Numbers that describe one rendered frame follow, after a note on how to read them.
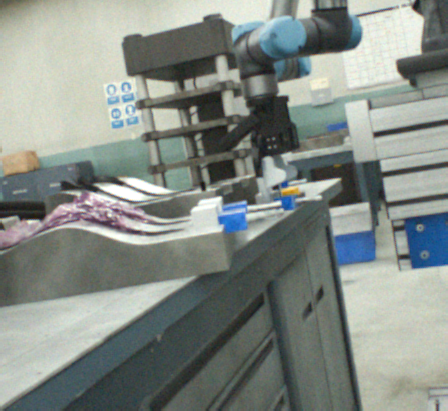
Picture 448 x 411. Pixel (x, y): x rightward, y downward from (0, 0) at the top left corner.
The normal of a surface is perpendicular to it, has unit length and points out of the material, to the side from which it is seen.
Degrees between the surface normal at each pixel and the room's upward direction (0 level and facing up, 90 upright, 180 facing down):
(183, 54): 90
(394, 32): 90
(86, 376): 90
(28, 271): 90
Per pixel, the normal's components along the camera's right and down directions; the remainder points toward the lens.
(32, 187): -0.28, 0.10
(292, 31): 0.38, -0.03
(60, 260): -0.05, 0.07
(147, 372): 0.92, -0.15
